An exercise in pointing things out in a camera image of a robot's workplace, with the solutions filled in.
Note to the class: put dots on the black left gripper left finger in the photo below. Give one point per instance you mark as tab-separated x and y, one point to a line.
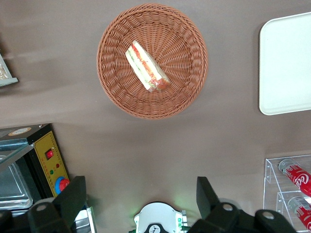
70	196

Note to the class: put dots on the clear bag of snacks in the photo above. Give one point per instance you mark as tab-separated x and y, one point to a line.
2	71

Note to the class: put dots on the cream plastic serving tray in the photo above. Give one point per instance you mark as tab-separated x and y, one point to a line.
286	65

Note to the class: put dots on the clear acrylic bottle rack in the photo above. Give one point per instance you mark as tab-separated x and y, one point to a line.
272	194

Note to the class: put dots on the grey metal controller box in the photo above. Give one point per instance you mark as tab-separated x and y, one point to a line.
83	221

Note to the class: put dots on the red cola bottle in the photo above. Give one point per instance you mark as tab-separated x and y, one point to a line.
297	178
302	211

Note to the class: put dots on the triangle sandwich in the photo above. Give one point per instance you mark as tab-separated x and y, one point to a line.
145	66

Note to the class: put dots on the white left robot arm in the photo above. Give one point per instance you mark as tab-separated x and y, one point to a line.
158	218

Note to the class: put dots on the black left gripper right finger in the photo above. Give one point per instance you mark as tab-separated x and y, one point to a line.
209	201

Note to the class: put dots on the round brown wicker basket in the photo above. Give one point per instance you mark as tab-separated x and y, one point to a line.
121	80

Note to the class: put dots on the grey snack display tray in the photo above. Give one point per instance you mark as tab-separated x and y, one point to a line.
7	81

